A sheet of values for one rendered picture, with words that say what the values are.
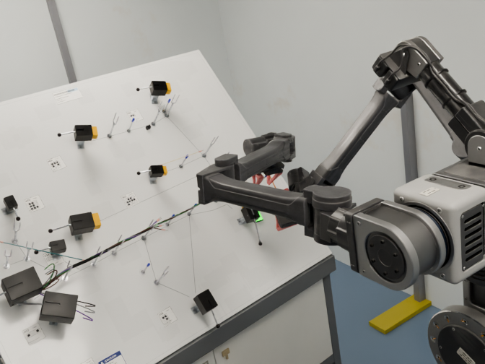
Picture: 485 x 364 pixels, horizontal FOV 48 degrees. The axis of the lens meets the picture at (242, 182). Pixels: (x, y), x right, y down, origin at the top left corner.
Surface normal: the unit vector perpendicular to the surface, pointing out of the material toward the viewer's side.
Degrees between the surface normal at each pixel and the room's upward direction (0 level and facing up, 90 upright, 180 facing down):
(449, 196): 0
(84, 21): 90
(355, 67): 90
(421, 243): 57
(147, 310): 51
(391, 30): 90
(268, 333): 90
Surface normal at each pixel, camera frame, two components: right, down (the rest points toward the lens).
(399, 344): -0.17, -0.92
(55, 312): 0.38, -0.44
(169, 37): 0.54, 0.21
